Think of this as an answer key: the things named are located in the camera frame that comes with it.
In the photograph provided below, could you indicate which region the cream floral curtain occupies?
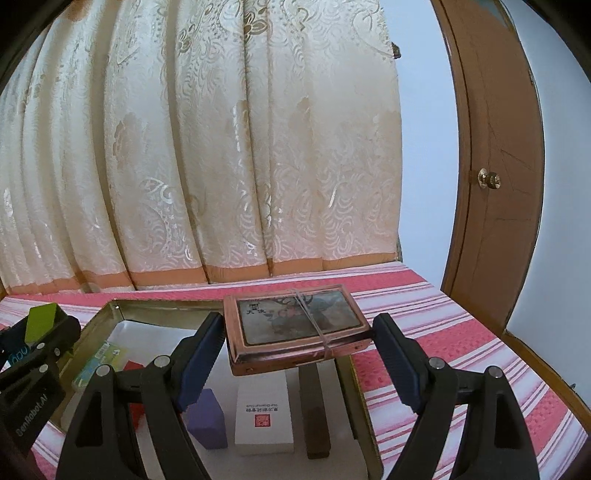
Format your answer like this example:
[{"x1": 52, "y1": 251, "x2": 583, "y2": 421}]
[{"x1": 0, "y1": 0, "x2": 403, "y2": 296}]

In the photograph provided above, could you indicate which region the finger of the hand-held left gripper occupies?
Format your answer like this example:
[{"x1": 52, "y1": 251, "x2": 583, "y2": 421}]
[
  {"x1": 0, "y1": 323, "x2": 29, "y2": 349},
  {"x1": 0, "y1": 315, "x2": 82, "y2": 384}
]

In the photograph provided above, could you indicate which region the brass door knob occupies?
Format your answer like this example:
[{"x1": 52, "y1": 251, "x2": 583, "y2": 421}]
[{"x1": 477, "y1": 168, "x2": 502, "y2": 191}]

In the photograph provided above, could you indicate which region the white wall charger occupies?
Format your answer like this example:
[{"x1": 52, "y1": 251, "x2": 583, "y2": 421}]
[{"x1": 235, "y1": 369, "x2": 296, "y2": 457}]

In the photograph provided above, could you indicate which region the gold tin box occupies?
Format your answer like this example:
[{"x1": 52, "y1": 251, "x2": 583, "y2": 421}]
[{"x1": 46, "y1": 299, "x2": 385, "y2": 480}]

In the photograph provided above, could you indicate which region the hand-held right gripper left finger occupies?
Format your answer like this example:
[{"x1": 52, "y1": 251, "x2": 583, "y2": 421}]
[{"x1": 55, "y1": 311, "x2": 227, "y2": 480}]

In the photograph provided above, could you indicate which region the blue printed toy block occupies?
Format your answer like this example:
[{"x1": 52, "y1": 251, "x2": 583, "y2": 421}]
[{"x1": 73, "y1": 342, "x2": 127, "y2": 391}]

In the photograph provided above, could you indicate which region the brown wooden door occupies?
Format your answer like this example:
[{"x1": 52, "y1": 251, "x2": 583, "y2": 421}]
[{"x1": 431, "y1": 0, "x2": 546, "y2": 333}]

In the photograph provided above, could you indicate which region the purple cube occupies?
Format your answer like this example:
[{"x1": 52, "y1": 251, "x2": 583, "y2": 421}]
[{"x1": 187, "y1": 388, "x2": 228, "y2": 450}]

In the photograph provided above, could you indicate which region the dark brown rectangular block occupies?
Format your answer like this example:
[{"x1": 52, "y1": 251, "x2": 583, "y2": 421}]
[{"x1": 298, "y1": 361, "x2": 332, "y2": 460}]

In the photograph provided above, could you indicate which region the red building block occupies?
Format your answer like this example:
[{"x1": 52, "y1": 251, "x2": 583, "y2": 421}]
[{"x1": 121, "y1": 360, "x2": 149, "y2": 433}]

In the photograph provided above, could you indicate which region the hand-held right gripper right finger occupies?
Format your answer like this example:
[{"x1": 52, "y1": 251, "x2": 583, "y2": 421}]
[{"x1": 373, "y1": 314, "x2": 539, "y2": 480}]

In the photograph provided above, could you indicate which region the pink striped bed sheet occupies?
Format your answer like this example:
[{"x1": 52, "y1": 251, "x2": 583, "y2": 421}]
[{"x1": 0, "y1": 263, "x2": 589, "y2": 480}]

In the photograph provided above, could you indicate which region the green toy block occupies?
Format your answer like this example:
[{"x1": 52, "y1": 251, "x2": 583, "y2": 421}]
[{"x1": 24, "y1": 303, "x2": 59, "y2": 345}]

